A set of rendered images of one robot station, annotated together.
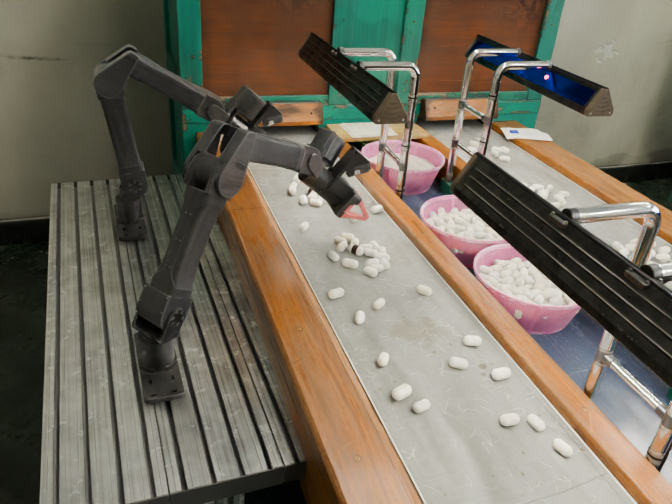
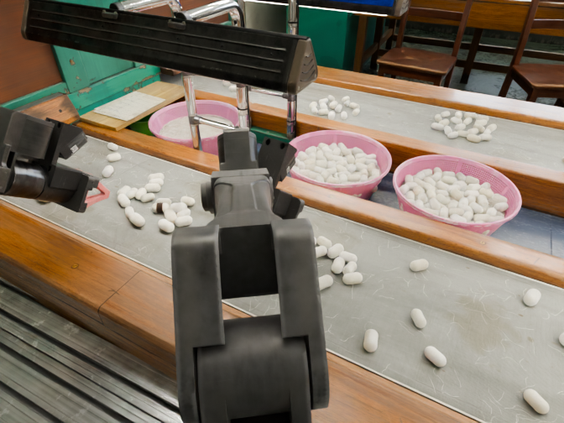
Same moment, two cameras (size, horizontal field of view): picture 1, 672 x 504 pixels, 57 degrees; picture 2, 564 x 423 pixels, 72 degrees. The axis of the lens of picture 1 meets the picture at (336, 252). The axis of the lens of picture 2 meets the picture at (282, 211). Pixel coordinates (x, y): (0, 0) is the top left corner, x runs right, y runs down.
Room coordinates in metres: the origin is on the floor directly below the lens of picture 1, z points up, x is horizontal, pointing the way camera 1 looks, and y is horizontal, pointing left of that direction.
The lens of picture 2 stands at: (0.91, 0.31, 1.26)
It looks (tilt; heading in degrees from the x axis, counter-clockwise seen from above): 39 degrees down; 319
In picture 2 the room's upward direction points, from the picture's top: straight up
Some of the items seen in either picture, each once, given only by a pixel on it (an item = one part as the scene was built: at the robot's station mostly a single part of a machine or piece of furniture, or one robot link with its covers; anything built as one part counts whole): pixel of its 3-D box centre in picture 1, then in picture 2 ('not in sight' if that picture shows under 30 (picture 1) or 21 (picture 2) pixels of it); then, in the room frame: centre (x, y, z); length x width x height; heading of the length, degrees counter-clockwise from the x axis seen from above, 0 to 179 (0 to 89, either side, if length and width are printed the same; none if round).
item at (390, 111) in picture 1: (345, 71); (148, 36); (1.61, 0.02, 1.08); 0.62 x 0.08 x 0.07; 21
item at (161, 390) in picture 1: (156, 348); not in sight; (0.90, 0.32, 0.71); 0.20 x 0.07 x 0.08; 23
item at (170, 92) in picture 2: (377, 131); (139, 103); (2.07, -0.11, 0.77); 0.33 x 0.15 x 0.01; 111
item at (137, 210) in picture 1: (129, 208); not in sight; (1.45, 0.55, 0.71); 0.20 x 0.07 x 0.08; 23
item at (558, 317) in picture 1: (528, 290); (449, 202); (1.19, -0.44, 0.72); 0.27 x 0.27 x 0.10
